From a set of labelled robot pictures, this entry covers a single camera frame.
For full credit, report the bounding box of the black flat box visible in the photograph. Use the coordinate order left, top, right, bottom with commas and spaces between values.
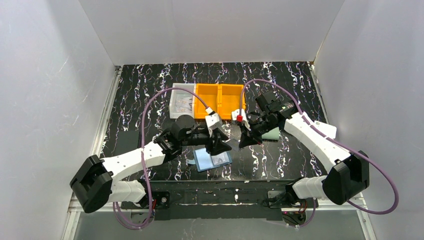
115, 130, 140, 151

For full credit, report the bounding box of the blue card holder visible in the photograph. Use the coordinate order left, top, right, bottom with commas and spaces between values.
186, 148, 232, 172

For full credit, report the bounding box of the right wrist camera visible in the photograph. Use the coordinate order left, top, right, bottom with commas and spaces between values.
231, 108, 251, 131

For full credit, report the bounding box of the white box with label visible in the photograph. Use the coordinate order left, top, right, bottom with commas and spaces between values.
314, 120, 337, 139

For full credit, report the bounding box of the orange bin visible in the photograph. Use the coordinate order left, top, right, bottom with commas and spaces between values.
193, 83, 219, 120
217, 84, 244, 120

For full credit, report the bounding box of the white plastic bin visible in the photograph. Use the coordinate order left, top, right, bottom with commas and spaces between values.
169, 89, 197, 119

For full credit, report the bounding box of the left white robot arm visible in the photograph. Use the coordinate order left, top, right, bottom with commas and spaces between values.
69, 115, 232, 214

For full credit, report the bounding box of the left orange bin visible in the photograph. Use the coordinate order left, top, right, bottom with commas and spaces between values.
193, 83, 219, 120

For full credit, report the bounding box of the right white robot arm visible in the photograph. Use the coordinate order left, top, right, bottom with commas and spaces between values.
231, 91, 370, 205

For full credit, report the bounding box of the right orange bin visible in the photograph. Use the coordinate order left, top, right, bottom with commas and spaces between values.
217, 84, 244, 120

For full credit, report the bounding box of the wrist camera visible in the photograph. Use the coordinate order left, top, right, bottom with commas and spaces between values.
231, 108, 251, 131
205, 111, 223, 137

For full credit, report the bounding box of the green card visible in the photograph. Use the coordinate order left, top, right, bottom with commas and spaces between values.
261, 127, 280, 142

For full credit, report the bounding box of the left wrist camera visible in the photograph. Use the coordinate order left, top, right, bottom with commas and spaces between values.
205, 111, 223, 137

